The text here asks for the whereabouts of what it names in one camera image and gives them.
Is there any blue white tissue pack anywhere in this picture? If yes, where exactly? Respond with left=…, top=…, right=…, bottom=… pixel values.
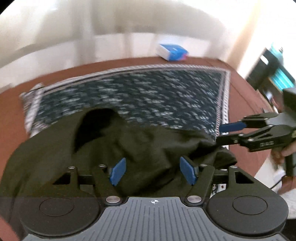
left=156, top=44, right=188, bottom=62

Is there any navy patterned cloth mat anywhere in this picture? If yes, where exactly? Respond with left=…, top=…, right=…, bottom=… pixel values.
left=20, top=64, right=231, bottom=137

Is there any person's right hand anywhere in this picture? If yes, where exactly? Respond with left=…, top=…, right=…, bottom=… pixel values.
left=271, top=142, right=296, bottom=165

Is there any black shelf unit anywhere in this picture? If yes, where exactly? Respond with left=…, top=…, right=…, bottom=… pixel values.
left=246, top=46, right=295, bottom=106

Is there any dark olive garment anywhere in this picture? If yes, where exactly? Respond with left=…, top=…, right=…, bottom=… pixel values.
left=1, top=108, right=236, bottom=232

